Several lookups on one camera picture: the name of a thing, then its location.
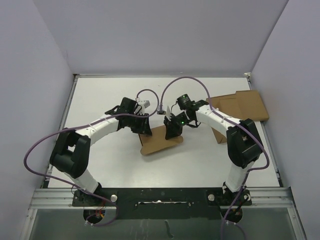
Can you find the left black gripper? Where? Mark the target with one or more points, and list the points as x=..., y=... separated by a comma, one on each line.
x=144, y=127

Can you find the brown cardboard box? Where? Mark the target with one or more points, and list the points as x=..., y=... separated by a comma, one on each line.
x=157, y=142

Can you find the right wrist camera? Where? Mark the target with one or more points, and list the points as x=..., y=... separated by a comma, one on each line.
x=168, y=116

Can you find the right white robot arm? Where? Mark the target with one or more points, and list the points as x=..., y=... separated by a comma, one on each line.
x=242, y=137

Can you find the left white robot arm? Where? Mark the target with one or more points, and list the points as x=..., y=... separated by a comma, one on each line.
x=71, y=152

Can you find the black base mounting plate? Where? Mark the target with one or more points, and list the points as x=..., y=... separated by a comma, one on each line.
x=163, y=203

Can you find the flat cardboard stack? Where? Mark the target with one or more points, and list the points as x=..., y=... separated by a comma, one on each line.
x=246, y=104

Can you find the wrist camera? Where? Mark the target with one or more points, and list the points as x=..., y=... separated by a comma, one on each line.
x=168, y=116
x=141, y=107

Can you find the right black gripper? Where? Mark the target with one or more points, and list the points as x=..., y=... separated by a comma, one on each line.
x=172, y=130

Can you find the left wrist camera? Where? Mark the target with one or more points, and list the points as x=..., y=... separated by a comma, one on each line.
x=141, y=107

